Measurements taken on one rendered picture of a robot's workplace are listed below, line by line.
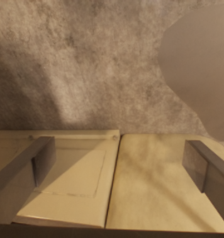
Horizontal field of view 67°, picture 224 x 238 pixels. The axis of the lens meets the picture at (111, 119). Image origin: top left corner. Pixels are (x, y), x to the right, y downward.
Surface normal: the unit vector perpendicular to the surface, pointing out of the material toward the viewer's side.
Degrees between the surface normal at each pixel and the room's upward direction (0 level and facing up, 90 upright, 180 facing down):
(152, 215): 90
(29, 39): 0
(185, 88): 0
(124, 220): 90
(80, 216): 90
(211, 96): 0
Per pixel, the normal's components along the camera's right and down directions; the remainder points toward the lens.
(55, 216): -0.16, -0.78
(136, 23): -0.16, 0.63
